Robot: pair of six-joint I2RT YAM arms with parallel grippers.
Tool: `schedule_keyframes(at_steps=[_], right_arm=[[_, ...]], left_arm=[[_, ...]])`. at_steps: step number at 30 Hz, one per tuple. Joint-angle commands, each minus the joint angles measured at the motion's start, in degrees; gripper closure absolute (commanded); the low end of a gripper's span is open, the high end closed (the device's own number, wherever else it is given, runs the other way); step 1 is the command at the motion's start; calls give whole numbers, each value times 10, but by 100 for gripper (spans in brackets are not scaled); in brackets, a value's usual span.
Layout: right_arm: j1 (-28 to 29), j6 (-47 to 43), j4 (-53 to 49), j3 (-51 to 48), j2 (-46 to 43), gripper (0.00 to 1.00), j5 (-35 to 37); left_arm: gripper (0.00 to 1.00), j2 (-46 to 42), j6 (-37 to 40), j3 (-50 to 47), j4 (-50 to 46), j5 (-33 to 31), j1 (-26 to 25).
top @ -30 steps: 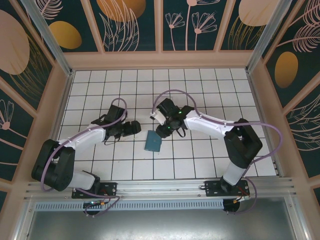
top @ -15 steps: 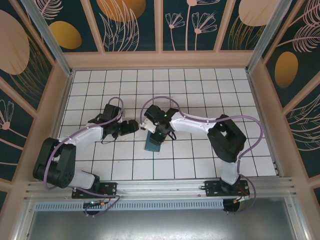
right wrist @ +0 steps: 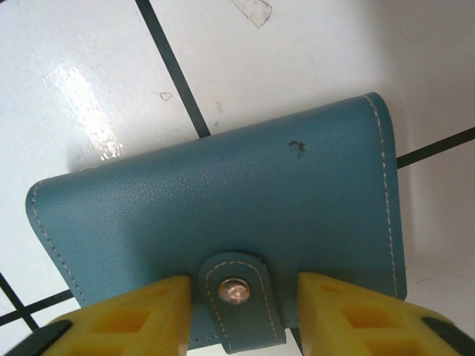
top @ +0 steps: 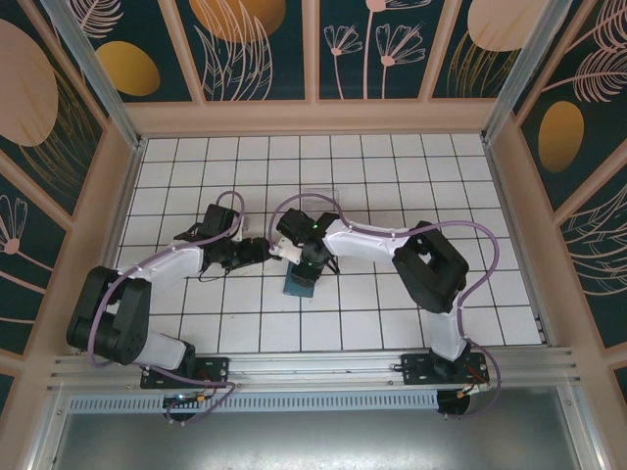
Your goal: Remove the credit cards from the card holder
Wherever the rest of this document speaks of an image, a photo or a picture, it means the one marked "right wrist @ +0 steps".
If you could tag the blue leather card holder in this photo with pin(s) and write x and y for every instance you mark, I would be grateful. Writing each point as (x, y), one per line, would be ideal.
(208, 207)

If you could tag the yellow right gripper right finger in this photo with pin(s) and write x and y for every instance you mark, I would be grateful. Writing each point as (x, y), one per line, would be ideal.
(363, 322)

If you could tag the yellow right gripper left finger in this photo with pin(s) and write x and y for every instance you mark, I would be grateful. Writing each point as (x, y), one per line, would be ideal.
(141, 322)

